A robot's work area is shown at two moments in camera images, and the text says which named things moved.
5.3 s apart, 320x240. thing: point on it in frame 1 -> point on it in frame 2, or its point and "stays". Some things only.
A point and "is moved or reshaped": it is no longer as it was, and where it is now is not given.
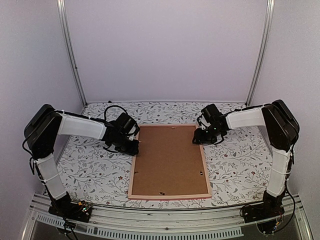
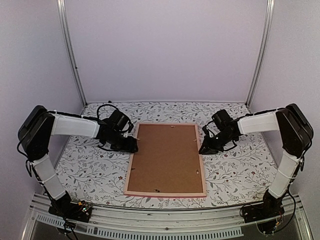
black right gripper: x=199 y=138 -> x=209 y=149
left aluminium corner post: x=63 y=26 stays
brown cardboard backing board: x=168 y=162 stays
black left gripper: x=132 y=151 stays
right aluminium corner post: x=264 y=50 stays
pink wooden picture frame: x=131 y=197 is moved or reshaped
